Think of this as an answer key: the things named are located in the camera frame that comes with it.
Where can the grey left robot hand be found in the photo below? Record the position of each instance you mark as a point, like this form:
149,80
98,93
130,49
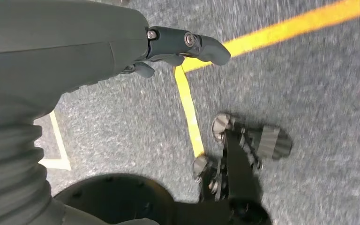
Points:
59,46

